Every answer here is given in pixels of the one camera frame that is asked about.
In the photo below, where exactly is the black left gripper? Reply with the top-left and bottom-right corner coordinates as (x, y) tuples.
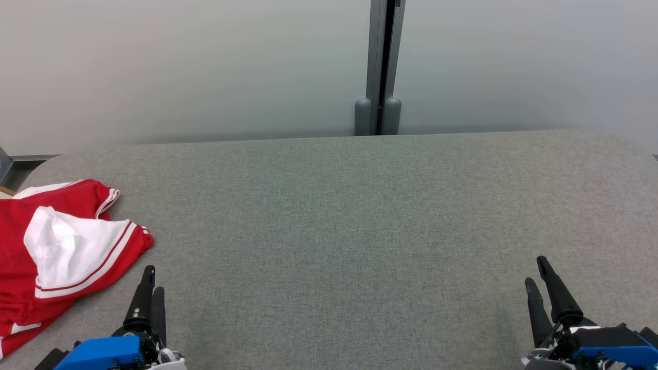
(113, 265), (187, 370)

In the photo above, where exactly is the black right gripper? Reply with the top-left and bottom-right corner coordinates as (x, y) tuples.
(523, 256), (597, 370)

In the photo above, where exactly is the red basketball jersey white trim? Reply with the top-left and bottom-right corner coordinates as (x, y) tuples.
(0, 178), (155, 329)

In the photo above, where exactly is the slanted grey partition post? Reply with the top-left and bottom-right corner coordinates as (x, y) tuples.
(0, 146), (14, 186)

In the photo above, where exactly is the grey cylindrical post foot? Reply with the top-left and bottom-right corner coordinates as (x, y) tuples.
(354, 98), (372, 136)
(383, 97), (403, 135)

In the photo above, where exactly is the grey metal partition post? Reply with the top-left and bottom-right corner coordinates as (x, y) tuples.
(366, 0), (407, 135)

